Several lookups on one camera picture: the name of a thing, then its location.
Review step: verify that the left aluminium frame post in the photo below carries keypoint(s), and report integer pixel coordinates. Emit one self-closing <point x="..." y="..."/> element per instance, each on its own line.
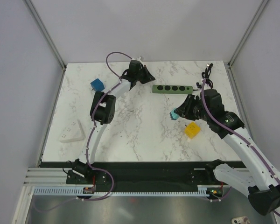
<point x="41" y="26"/>

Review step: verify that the right aluminium frame post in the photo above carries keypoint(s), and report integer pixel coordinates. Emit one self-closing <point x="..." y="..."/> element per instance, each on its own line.
<point x="261" y="8"/>

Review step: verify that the white angled socket block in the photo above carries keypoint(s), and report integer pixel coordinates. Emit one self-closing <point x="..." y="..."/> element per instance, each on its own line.
<point x="72" y="132"/>

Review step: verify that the white slotted cable duct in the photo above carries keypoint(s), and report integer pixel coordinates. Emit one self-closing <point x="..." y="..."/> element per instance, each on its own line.
<point x="80" y="191"/>

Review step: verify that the blue plug cube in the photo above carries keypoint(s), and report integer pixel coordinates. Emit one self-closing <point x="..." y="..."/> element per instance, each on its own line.
<point x="97" y="85"/>

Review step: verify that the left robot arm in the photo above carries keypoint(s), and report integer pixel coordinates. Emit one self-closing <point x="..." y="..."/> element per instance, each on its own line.
<point x="102" y="113"/>

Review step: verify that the yellow plug cube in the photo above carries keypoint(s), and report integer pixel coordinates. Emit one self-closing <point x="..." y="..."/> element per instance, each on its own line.
<point x="191" y="130"/>

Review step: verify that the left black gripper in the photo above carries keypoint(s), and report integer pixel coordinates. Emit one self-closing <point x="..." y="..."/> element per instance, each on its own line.
<point x="149" y="77"/>

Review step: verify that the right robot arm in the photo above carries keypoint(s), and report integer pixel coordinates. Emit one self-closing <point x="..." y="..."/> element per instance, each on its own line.
<point x="262" y="185"/>

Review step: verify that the smartphone with camera lenses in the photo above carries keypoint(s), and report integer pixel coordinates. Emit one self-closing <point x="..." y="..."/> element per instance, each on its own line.
<point x="241" y="220"/>

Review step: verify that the aluminium frame post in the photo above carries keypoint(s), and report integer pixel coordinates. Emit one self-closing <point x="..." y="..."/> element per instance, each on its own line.
<point x="261" y="8"/>
<point x="41" y="26"/>

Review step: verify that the teal plug cube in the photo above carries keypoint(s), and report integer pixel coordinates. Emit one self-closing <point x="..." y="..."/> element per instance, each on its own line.
<point x="174" y="115"/>

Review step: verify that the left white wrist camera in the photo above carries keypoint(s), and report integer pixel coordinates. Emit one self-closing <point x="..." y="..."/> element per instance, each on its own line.
<point x="139" y="58"/>

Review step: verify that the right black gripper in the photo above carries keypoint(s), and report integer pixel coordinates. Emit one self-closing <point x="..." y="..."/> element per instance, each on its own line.
<point x="185" y="110"/>

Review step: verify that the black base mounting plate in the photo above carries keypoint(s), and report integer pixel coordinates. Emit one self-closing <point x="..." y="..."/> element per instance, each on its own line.
<point x="148" y="176"/>

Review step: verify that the green power strip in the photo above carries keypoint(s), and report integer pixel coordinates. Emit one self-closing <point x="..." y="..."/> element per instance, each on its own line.
<point x="172" y="89"/>

